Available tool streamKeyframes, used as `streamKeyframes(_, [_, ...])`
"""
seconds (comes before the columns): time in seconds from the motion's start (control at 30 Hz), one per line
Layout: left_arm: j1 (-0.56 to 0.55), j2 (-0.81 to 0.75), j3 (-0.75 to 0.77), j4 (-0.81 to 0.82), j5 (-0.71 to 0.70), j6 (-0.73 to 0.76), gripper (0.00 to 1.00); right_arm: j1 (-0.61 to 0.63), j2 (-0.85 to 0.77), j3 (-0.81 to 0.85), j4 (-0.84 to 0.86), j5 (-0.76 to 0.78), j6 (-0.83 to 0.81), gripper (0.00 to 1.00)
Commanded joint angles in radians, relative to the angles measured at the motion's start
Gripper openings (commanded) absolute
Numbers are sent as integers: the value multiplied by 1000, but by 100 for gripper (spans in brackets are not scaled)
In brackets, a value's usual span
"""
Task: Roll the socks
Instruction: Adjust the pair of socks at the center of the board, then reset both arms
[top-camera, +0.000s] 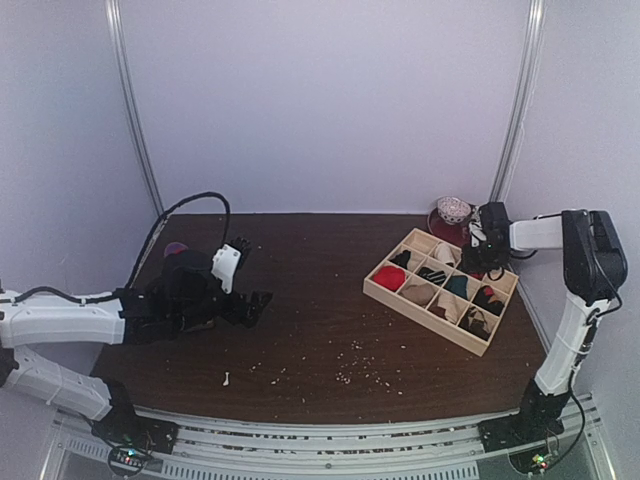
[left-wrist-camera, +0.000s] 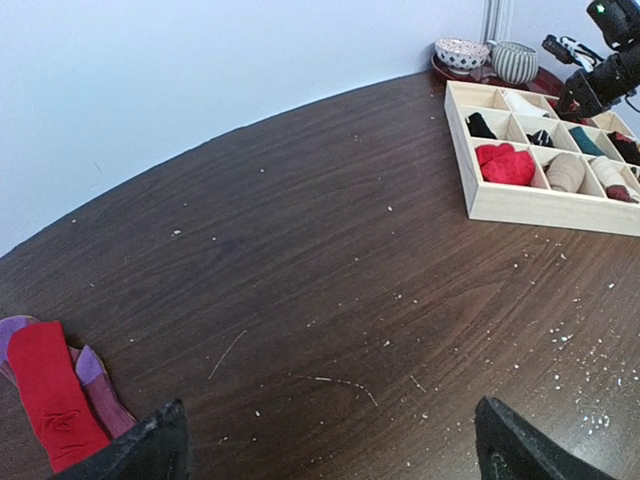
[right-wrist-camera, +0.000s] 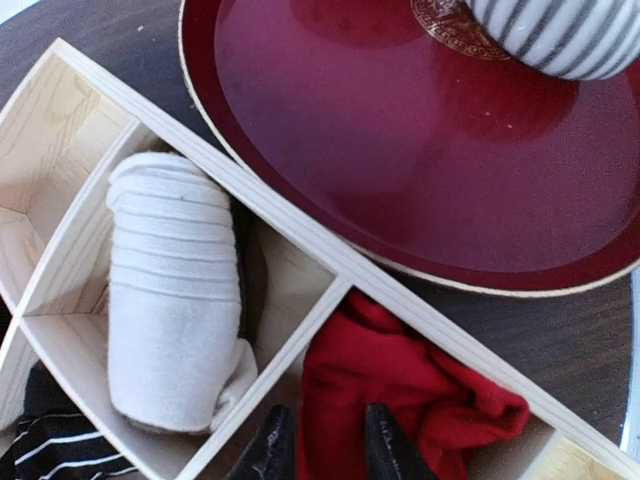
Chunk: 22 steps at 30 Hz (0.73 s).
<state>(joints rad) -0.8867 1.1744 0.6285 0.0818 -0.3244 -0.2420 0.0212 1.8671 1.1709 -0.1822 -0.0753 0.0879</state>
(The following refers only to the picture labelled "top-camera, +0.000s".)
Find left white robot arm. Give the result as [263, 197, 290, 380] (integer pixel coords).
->
[1, 244, 273, 444]

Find left aluminium frame post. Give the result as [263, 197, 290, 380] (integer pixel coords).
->
[104, 0, 164, 215]

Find tan sock roll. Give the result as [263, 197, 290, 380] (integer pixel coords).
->
[399, 283, 437, 308]

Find dark patterned sock roll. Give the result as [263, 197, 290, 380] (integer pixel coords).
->
[473, 285, 504, 317]

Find rolled red sock in box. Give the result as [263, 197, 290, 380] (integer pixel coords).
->
[372, 265, 407, 292]

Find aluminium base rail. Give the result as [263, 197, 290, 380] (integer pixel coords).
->
[41, 392, 612, 480]

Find teal sock roll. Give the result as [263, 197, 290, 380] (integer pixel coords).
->
[445, 275, 468, 299]

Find right aluminium frame post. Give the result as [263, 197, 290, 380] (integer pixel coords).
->
[489, 0, 546, 202]

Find purple orange striped sock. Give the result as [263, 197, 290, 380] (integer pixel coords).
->
[163, 242, 189, 258]

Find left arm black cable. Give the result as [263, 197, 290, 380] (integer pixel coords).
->
[0, 191, 232, 306]

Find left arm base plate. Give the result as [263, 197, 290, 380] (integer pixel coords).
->
[89, 414, 179, 454]

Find patterned white bowl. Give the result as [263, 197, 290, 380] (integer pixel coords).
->
[436, 196, 472, 225]

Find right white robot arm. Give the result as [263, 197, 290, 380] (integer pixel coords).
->
[462, 202, 628, 442]

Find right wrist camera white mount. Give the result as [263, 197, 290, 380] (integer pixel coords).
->
[468, 221, 486, 248]

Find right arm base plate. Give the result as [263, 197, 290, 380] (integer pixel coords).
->
[477, 414, 564, 453]

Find black white striped sock roll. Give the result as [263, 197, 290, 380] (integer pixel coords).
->
[417, 267, 447, 285]

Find cream sock with brown toe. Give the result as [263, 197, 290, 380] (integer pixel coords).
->
[433, 243, 456, 267]

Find wooden compartment organiser box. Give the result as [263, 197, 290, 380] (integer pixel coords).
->
[363, 228, 519, 357]

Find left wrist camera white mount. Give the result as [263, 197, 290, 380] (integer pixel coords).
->
[211, 244, 241, 294]

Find brown argyle sock roll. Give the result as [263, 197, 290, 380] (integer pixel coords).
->
[458, 307, 491, 341]

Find dark red round plate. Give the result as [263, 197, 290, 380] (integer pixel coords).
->
[426, 205, 516, 259]

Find black sock in box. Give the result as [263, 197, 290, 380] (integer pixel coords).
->
[390, 249, 412, 270]

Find aluminium frame post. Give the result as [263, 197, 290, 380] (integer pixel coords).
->
[489, 0, 546, 202]
[104, 0, 164, 215]

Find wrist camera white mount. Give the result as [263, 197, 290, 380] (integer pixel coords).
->
[468, 221, 486, 248]
[211, 244, 241, 294]

